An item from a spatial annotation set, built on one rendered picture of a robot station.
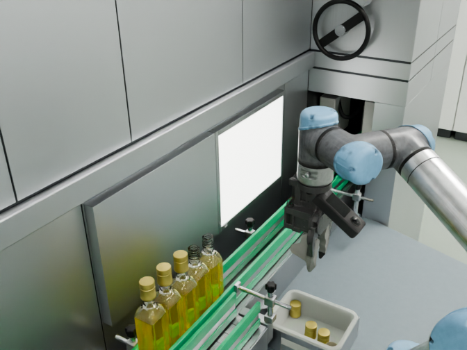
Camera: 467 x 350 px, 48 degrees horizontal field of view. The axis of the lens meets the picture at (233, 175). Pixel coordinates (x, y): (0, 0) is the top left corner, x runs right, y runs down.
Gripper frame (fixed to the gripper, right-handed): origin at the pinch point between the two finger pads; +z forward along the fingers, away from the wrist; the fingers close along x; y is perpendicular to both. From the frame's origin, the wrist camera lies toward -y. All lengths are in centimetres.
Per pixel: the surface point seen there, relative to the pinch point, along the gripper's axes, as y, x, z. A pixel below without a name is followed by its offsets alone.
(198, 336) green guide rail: 23.7, 14.7, 22.3
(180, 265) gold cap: 28.9, 13.3, 3.9
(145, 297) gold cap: 29.5, 25.1, 5.0
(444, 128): 38, -365, 107
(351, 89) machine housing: 27, -90, -10
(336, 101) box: 38, -102, 1
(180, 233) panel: 42.0, -3.5, 9.1
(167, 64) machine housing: 45, -7, -37
